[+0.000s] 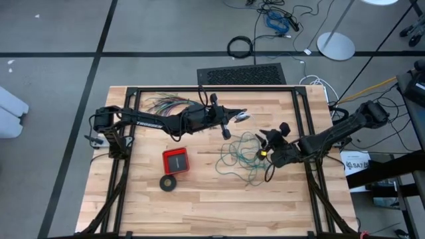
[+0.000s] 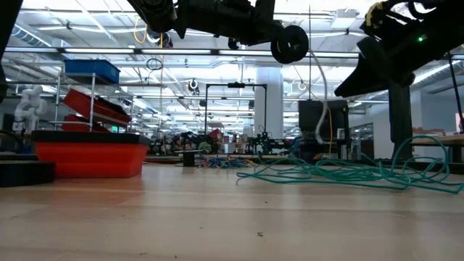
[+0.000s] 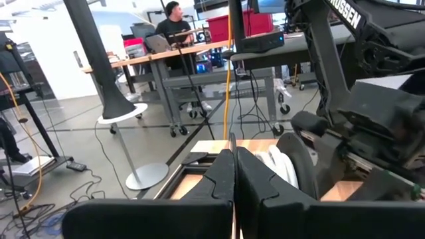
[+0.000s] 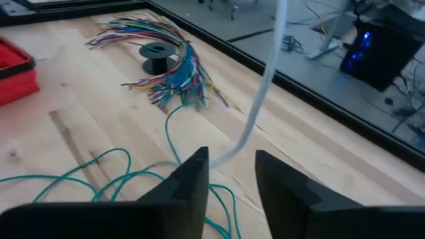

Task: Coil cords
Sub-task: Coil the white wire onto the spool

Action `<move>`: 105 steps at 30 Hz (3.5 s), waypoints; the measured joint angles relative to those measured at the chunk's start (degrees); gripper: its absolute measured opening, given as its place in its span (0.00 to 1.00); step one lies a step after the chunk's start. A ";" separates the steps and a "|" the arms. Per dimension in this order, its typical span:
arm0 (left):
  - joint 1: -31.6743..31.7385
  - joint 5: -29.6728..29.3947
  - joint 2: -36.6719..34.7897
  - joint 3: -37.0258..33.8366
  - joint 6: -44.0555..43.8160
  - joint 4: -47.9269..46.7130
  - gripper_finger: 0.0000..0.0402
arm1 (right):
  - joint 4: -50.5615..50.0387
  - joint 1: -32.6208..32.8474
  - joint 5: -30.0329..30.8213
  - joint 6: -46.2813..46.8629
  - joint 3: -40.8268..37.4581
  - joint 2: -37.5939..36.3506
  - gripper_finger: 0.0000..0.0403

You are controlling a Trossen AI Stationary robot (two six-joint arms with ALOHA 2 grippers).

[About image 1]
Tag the black equipment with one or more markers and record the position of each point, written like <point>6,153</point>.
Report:
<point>416,88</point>

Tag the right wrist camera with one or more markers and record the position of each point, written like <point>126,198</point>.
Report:
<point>259,155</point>

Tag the black beam structure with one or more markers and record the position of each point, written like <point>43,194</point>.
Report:
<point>382,170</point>

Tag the black wheeled base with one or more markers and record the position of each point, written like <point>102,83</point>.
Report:
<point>413,33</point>

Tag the grey round-base stand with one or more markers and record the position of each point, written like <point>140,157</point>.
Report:
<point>336,46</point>

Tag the white paper sign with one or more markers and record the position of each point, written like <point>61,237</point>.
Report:
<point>357,164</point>

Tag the black tape roll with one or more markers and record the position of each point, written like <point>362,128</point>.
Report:
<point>163,183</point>

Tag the black power strip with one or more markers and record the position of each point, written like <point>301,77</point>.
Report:
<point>293,25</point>

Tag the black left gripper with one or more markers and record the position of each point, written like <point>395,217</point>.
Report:
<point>217,114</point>

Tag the black thin pole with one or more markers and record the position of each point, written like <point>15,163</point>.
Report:
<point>375,51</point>

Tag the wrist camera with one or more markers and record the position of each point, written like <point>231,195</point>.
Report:
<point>259,155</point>
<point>226,133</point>

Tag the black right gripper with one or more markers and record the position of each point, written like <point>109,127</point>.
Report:
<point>277,141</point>

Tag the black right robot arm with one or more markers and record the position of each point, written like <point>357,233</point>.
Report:
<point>348,127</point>

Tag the yellow floor strip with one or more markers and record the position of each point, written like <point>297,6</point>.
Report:
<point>368,89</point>

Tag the white foam block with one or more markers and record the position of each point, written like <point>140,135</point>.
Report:
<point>10,113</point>

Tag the small red object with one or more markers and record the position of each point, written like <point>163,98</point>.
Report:
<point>364,235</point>

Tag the red and black box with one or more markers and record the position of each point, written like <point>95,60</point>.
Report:
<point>176,161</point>

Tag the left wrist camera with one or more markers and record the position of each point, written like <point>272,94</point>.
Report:
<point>226,133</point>

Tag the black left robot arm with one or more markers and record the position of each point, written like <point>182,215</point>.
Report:
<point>149,124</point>

